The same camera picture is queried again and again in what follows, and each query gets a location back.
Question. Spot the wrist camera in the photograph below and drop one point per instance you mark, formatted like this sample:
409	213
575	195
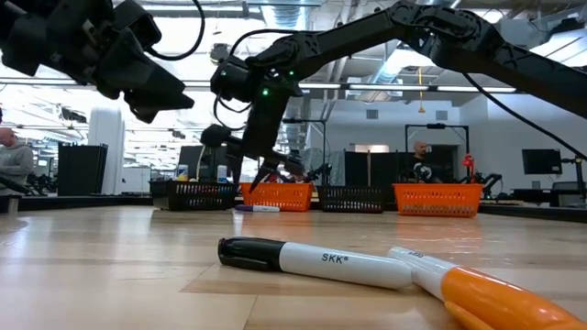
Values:
231	81
137	23

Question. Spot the black computer monitor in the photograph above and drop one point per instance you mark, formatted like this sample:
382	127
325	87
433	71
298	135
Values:
541	161
190	158

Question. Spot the black slotted plastic basket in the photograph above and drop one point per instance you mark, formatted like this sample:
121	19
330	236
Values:
197	197
351	199

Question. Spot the black station frame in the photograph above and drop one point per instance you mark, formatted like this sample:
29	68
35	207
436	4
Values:
316	121
435	126

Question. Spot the black metal table frame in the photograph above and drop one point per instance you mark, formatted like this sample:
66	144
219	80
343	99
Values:
91	201

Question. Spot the long ceiling light strip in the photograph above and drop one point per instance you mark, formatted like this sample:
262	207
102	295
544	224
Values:
321	85
387	87
477	89

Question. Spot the black partition screen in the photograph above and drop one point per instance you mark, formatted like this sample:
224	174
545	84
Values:
367	167

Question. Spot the red object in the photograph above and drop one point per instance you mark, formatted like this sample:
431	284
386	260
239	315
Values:
468	162

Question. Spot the orange slotted plastic basket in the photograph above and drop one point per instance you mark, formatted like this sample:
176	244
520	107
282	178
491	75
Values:
280	198
435	199

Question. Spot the orange cap white marker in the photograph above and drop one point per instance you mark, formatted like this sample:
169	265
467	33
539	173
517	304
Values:
495	298

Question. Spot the black cabinet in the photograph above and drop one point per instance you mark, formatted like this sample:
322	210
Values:
82	169

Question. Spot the black monitor stand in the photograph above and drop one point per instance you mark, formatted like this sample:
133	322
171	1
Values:
579	169

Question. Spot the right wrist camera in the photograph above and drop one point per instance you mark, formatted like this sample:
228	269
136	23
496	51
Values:
231	81

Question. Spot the black cap white marker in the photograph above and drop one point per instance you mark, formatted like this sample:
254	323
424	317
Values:
330	266

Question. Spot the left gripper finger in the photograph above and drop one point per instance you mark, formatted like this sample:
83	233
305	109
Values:
133	69
156	103

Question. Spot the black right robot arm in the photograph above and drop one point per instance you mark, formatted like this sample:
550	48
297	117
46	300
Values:
458	41

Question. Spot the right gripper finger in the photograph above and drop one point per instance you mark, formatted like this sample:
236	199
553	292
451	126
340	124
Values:
280	161
220	136

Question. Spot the white pillar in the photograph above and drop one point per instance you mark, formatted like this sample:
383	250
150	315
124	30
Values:
107	137

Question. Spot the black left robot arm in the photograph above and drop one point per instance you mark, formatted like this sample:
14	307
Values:
20	32

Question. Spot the white bottle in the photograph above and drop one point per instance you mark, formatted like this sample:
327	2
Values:
182	174
222	174

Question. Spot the person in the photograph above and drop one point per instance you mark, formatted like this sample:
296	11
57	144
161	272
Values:
422	167
16	162

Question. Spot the purple cap white marker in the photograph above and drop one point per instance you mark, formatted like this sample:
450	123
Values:
261	208

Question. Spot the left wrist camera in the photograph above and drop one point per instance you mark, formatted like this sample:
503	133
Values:
137	23

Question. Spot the black background robot arm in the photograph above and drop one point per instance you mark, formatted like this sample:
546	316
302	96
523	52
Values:
317	173
490	179

